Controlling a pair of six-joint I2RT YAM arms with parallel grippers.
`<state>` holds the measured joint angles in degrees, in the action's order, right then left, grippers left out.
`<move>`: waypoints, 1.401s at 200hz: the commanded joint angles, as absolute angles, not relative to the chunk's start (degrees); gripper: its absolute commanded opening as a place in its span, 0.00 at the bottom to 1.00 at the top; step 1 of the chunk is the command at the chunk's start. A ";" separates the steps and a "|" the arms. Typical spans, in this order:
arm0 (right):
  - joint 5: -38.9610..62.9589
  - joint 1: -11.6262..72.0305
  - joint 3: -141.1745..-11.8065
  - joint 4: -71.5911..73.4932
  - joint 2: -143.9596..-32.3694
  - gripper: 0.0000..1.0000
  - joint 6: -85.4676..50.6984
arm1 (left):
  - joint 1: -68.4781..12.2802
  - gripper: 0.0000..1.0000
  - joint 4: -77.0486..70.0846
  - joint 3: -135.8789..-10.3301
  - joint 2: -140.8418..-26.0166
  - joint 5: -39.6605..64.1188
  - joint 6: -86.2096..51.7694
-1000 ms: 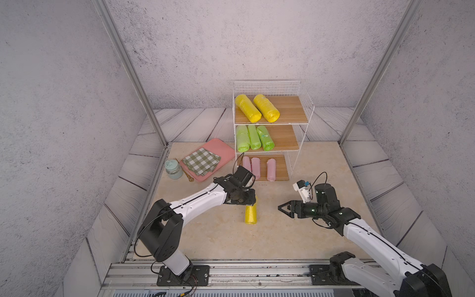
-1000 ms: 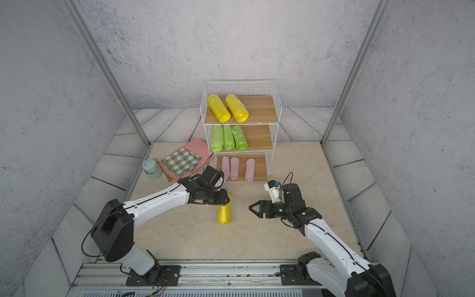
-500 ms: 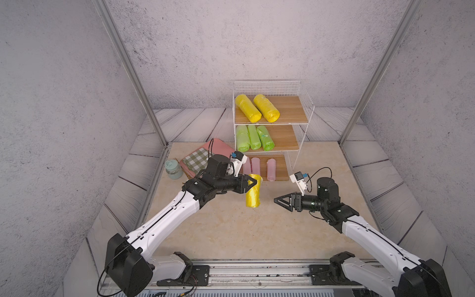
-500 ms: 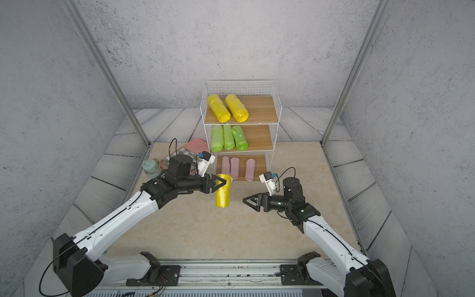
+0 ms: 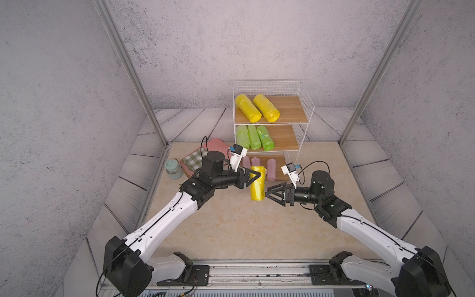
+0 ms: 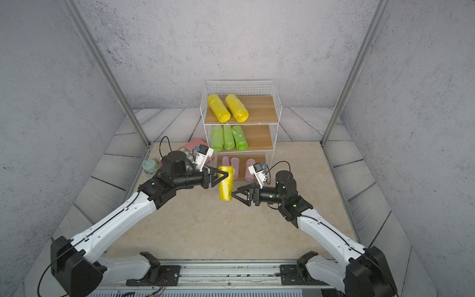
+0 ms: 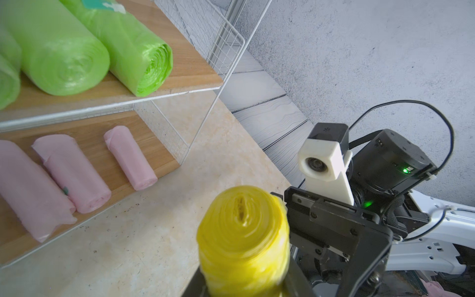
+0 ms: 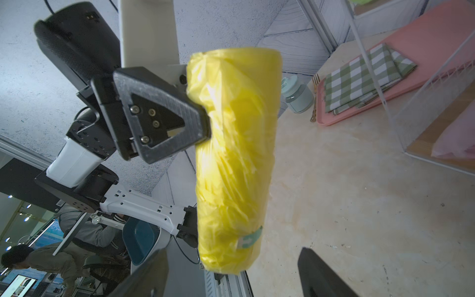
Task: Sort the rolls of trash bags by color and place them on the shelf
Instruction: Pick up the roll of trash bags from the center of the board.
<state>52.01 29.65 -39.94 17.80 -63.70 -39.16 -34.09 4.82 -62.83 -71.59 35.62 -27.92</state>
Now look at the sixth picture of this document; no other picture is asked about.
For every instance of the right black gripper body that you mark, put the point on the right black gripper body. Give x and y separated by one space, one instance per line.
254 195

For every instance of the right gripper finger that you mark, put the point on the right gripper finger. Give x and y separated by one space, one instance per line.
244 189
245 200

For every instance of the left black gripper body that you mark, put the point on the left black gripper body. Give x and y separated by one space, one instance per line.
206 178

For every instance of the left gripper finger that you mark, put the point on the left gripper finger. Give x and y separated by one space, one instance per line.
217 173
217 179

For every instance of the pink bag roll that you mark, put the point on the pink bag roll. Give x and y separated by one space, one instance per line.
225 162
250 169
235 163

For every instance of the light green bag roll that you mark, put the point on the light green bag roll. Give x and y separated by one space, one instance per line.
217 138

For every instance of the bright green bag roll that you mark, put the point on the bright green bag roll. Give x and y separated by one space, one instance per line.
241 143

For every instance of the yellow bag roll labelled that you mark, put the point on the yellow bag roll labelled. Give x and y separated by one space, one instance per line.
237 108

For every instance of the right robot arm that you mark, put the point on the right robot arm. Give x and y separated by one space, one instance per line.
341 248

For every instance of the mint green jar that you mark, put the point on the mint green jar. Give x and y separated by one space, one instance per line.
150 167

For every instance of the pink cutting board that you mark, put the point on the pink cutting board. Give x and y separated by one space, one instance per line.
187 153

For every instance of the white wire wooden shelf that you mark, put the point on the white wire wooden shelf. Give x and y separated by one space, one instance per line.
263 103

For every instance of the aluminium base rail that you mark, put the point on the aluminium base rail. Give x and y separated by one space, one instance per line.
233 274

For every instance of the left frame post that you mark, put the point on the left frame post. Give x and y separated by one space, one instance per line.
82 29

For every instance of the frame post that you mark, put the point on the frame post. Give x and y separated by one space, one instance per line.
364 49
82 29

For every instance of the right frame post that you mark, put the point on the right frame post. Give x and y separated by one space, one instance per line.
364 49

